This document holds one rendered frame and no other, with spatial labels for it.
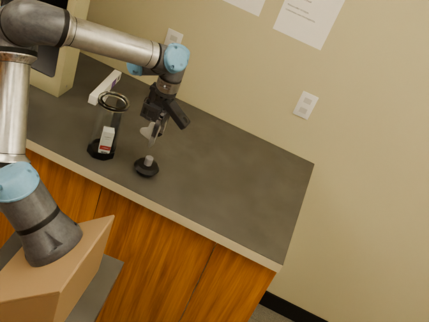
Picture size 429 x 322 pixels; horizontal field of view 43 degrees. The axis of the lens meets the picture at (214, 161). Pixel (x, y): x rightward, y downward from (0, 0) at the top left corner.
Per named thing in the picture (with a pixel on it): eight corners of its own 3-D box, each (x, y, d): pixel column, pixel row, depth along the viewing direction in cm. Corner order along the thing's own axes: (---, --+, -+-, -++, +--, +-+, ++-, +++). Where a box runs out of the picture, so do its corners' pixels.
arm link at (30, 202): (22, 235, 126) (-10, 188, 121) (6, 225, 137) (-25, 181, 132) (64, 205, 132) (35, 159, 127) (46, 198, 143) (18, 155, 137)
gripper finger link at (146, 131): (136, 141, 184) (146, 117, 181) (152, 149, 183) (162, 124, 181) (133, 142, 181) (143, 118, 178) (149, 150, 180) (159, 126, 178)
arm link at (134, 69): (141, 46, 154) (174, 48, 161) (123, 50, 163) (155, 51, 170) (142, 75, 155) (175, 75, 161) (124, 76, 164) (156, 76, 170)
